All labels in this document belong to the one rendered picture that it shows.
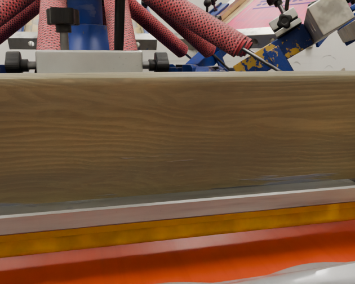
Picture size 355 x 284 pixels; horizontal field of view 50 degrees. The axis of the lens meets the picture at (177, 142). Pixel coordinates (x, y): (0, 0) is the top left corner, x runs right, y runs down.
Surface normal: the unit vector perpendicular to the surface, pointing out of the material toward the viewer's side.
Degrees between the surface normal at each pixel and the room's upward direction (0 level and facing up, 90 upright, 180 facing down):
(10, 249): 90
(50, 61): 90
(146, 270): 0
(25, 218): 90
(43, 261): 0
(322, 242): 0
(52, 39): 38
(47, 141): 90
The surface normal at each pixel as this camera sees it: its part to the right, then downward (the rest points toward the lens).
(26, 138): 0.23, 0.21
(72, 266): 0.00, -0.98
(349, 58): -0.97, 0.05
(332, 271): 0.08, -0.71
